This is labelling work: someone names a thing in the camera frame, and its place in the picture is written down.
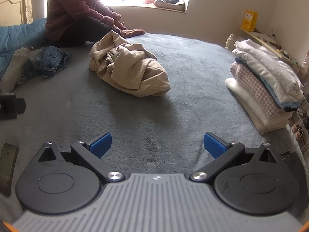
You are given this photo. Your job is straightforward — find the white folded top garment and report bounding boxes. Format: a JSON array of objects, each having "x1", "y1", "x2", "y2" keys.
[{"x1": 232, "y1": 39, "x2": 303, "y2": 104}]

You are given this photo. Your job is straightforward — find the cream carved headboard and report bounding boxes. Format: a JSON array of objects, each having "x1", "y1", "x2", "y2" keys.
[{"x1": 0, "y1": 0, "x2": 34, "y2": 26}]

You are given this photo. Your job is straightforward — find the blue duvet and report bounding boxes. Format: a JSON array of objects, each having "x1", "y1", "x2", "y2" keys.
[{"x1": 1, "y1": 18, "x2": 47, "y2": 78}]

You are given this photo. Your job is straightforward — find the blue denim jeans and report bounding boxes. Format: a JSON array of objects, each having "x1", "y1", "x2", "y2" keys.
[{"x1": 23, "y1": 46, "x2": 71, "y2": 80}]

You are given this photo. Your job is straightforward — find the pink checked folded garment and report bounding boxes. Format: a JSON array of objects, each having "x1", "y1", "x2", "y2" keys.
[{"x1": 230, "y1": 62, "x2": 290, "y2": 119}]

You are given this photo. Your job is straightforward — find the blue folded garment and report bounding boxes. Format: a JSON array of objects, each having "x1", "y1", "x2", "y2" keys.
[{"x1": 235, "y1": 57, "x2": 302, "y2": 113}]

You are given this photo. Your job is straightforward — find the wooden side shelf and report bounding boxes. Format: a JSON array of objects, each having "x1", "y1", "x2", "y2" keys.
[{"x1": 238, "y1": 26, "x2": 301, "y2": 69}]

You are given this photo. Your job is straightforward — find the beige trousers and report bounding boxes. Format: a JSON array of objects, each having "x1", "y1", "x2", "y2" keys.
[{"x1": 89, "y1": 31, "x2": 171, "y2": 98}]

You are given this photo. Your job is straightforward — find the yellow box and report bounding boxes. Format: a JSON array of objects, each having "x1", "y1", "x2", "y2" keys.
[{"x1": 241, "y1": 9, "x2": 258, "y2": 32}]

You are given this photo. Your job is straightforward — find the white woven ball lamp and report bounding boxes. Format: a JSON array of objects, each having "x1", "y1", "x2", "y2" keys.
[{"x1": 225, "y1": 34, "x2": 239, "y2": 51}]

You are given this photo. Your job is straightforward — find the seated person in maroon jacket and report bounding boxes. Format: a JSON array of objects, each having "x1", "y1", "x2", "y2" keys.
[{"x1": 44, "y1": 0, "x2": 146, "y2": 48}]

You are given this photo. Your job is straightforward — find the grey bed blanket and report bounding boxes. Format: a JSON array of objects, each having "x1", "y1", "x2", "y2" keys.
[{"x1": 0, "y1": 32, "x2": 290, "y2": 223}]

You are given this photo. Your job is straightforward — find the black smartphone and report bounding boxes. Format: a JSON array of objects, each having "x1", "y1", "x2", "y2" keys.
[{"x1": 0, "y1": 143, "x2": 18, "y2": 197}]

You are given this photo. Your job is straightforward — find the grey sweatpants with drawstring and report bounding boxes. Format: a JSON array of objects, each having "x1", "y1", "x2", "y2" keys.
[{"x1": 1, "y1": 47, "x2": 43, "y2": 93}]

